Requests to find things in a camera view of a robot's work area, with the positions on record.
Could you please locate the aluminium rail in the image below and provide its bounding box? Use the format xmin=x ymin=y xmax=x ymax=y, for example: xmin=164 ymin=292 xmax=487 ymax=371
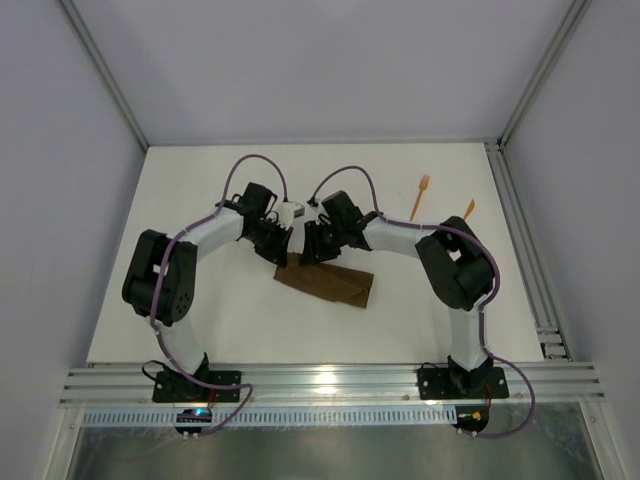
xmin=60 ymin=361 xmax=605 ymax=406
xmin=485 ymin=140 xmax=573 ymax=362

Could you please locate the left controller board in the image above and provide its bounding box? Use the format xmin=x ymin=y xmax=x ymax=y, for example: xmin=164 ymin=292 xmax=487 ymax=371
xmin=174 ymin=407 xmax=213 ymax=439

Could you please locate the controller board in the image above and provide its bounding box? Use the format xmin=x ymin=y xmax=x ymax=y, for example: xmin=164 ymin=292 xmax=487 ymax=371
xmin=174 ymin=407 xmax=213 ymax=439
xmin=453 ymin=409 xmax=490 ymax=438

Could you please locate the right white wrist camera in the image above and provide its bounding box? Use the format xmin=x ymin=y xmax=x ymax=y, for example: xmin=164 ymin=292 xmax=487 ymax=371
xmin=307 ymin=197 xmax=326 ymax=216

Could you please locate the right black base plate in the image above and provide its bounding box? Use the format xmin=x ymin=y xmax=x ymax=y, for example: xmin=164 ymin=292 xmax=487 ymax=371
xmin=416 ymin=360 xmax=510 ymax=400

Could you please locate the aluminium frame post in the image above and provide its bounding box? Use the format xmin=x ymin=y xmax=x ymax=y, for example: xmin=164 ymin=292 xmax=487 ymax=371
xmin=497 ymin=0 xmax=592 ymax=150
xmin=56 ymin=0 xmax=150 ymax=153

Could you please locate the left aluminium frame post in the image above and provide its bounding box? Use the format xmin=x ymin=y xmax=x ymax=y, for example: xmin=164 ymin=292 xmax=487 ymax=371
xmin=56 ymin=0 xmax=150 ymax=153

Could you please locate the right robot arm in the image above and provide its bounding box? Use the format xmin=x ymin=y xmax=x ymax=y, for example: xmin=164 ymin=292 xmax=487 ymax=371
xmin=301 ymin=191 xmax=509 ymax=400

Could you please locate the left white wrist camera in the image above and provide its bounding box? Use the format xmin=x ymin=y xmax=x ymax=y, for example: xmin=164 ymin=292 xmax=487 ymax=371
xmin=276 ymin=201 xmax=305 ymax=229

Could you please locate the right side aluminium rail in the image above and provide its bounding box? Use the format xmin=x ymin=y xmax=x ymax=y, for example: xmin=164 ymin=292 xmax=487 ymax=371
xmin=485 ymin=140 xmax=573 ymax=362

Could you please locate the orange plastic knife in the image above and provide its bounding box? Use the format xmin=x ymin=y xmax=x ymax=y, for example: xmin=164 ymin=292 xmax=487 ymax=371
xmin=463 ymin=199 xmax=476 ymax=221

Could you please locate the front aluminium rail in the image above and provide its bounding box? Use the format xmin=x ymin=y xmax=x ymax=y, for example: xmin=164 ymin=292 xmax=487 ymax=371
xmin=60 ymin=361 xmax=605 ymax=406

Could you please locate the right controller board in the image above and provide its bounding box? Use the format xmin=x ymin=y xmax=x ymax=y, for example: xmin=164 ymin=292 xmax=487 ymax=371
xmin=453 ymin=409 xmax=490 ymax=438

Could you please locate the right aluminium frame post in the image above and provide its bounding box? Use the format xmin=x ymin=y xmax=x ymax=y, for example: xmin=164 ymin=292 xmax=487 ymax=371
xmin=497 ymin=0 xmax=592 ymax=150

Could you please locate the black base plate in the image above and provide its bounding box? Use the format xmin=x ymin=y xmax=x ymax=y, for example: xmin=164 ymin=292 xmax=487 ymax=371
xmin=416 ymin=360 xmax=510 ymax=400
xmin=152 ymin=369 xmax=242 ymax=404

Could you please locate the orange plastic fork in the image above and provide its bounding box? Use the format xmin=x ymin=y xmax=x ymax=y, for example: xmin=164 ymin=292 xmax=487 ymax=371
xmin=409 ymin=174 xmax=430 ymax=221

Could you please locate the slotted cable duct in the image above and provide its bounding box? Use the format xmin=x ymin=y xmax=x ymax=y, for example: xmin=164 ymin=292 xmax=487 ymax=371
xmin=81 ymin=404 xmax=457 ymax=428

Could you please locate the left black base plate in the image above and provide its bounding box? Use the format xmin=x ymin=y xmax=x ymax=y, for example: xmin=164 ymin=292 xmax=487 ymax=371
xmin=152 ymin=369 xmax=242 ymax=404

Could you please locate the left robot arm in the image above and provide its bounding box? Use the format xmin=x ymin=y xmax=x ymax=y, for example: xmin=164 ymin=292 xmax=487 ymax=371
xmin=122 ymin=183 xmax=304 ymax=388

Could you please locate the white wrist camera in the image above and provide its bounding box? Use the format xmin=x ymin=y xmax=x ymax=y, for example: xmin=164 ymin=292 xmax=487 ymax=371
xmin=276 ymin=201 xmax=305 ymax=229
xmin=307 ymin=197 xmax=326 ymax=216

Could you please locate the brown cloth napkin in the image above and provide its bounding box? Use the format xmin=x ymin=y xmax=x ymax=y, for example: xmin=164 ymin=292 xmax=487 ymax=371
xmin=273 ymin=252 xmax=374 ymax=309

